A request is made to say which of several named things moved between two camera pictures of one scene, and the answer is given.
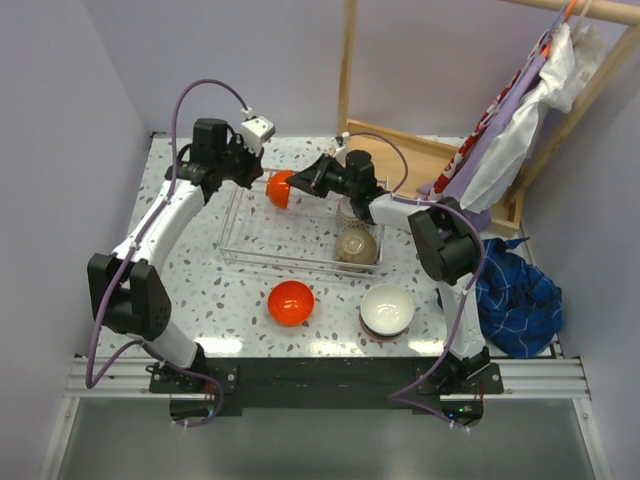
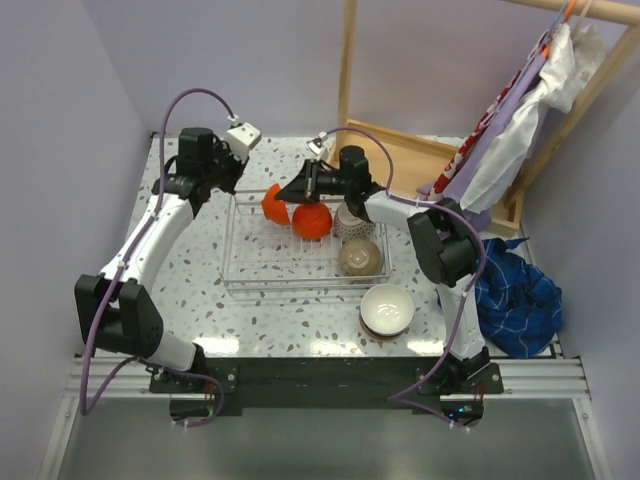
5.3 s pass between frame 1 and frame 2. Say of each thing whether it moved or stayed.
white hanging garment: stayed
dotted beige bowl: moved
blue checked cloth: stayed
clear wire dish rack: moved
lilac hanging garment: stayed
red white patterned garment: stayed
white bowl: stayed
